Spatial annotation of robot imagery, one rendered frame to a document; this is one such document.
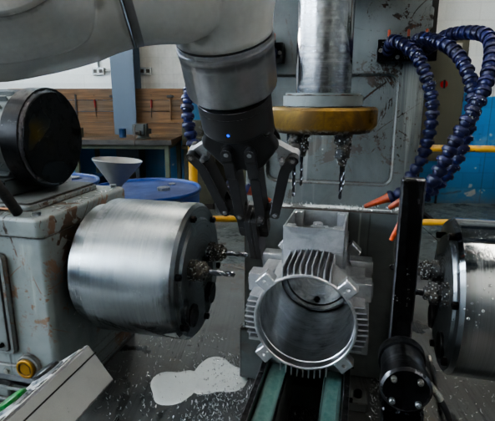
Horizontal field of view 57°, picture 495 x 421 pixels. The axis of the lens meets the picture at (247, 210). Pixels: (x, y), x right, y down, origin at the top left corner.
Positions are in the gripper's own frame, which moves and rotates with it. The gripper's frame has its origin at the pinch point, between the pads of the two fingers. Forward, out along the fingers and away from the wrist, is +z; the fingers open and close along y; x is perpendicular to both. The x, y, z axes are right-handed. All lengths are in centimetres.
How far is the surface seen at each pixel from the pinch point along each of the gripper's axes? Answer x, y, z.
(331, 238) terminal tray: -11.7, -8.8, 12.6
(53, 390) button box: 24.5, 14.9, -2.0
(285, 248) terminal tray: -10.6, -1.4, 14.7
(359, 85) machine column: -46.2, -11.5, 4.4
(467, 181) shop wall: -448, -145, 361
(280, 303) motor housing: -9.5, 0.3, 29.1
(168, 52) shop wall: -468, 227, 189
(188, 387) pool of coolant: 3.5, 17.4, 41.6
